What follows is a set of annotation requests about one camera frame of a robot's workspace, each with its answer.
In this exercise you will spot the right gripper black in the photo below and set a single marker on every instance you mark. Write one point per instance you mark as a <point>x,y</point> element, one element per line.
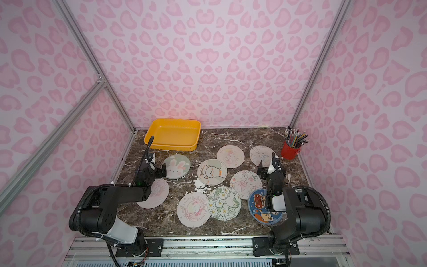
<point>273,172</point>

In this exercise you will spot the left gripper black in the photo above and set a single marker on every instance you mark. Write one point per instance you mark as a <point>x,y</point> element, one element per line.
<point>150,168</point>

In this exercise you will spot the green bunny coaster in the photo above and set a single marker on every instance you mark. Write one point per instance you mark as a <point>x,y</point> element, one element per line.
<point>177,166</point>

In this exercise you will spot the pink cartoon coaster back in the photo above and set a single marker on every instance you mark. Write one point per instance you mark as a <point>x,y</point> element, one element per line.
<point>232,156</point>

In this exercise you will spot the green white flower coaster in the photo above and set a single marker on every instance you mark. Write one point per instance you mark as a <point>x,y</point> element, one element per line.
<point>224,203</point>

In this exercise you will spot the green alpaca coaster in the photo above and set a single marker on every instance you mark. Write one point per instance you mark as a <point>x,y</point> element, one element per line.
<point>212,172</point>

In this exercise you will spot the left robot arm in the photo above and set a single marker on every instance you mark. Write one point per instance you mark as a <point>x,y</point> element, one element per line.
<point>95,215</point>

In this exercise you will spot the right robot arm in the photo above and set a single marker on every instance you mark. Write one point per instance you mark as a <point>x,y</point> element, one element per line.
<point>293,213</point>

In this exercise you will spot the yellow plastic storage box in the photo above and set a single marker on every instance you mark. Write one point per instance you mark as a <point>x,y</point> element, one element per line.
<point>174,134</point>

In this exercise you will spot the pale pink left coaster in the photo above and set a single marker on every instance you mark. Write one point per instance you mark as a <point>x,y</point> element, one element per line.
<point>159,193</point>

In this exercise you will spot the red pencil cup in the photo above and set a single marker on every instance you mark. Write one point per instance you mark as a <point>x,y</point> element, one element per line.
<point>288,152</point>

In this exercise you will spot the white butterfly coaster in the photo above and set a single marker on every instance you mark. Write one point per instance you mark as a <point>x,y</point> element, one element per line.
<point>261,155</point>

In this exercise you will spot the pink floral line coaster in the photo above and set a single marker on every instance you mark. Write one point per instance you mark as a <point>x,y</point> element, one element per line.
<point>245,183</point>

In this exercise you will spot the blue cartoon coaster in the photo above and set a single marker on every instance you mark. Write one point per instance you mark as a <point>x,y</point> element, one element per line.
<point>258,210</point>

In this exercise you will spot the coloured pencils bundle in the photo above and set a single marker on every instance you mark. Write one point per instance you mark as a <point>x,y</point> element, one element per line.
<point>295,138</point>

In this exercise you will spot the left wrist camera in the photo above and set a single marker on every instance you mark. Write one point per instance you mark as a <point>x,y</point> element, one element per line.
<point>150,158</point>

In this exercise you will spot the pink ring bunny coaster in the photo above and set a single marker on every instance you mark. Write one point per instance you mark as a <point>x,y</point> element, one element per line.
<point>193,210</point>

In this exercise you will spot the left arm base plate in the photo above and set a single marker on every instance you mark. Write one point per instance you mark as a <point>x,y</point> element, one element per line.
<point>151,247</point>

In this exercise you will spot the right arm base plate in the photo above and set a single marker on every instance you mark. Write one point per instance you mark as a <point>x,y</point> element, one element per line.
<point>261,248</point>

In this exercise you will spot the aluminium front rail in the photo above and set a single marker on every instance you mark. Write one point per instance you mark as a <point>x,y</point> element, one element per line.
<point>213,251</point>

